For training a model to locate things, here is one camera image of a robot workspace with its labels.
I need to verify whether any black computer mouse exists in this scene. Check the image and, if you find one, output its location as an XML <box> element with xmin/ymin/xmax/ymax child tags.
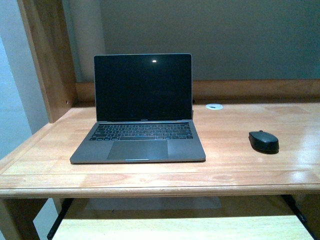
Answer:
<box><xmin>248</xmin><ymin>130</ymin><xmax>280</xmax><ymax>154</ymax></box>

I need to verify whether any grey laptop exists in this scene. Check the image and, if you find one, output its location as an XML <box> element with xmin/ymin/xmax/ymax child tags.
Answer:
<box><xmin>70</xmin><ymin>53</ymin><xmax>206</xmax><ymax>164</ymax></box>

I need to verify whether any wooden desk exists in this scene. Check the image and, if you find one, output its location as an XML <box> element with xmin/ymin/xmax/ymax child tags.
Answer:
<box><xmin>0</xmin><ymin>0</ymin><xmax>320</xmax><ymax>240</ymax></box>

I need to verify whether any wooden keyboard tray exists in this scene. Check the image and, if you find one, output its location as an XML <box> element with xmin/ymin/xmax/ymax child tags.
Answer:
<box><xmin>53</xmin><ymin>215</ymin><xmax>312</xmax><ymax>240</ymax></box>

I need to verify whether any white cable grommet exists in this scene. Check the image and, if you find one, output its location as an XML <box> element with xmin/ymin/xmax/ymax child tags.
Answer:
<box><xmin>205</xmin><ymin>103</ymin><xmax>224</xmax><ymax>111</ymax></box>

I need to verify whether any black left drawer rail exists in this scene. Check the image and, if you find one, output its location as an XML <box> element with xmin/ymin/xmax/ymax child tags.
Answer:
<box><xmin>46</xmin><ymin>198</ymin><xmax>74</xmax><ymax>240</ymax></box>

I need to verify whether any black drawer rail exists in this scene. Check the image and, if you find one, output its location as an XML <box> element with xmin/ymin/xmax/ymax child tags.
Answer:
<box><xmin>46</xmin><ymin>198</ymin><xmax>74</xmax><ymax>240</ymax></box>
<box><xmin>281</xmin><ymin>194</ymin><xmax>318</xmax><ymax>240</ymax></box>

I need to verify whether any black right drawer rail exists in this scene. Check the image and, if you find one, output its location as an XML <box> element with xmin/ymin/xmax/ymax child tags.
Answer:
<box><xmin>281</xmin><ymin>194</ymin><xmax>318</xmax><ymax>240</ymax></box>

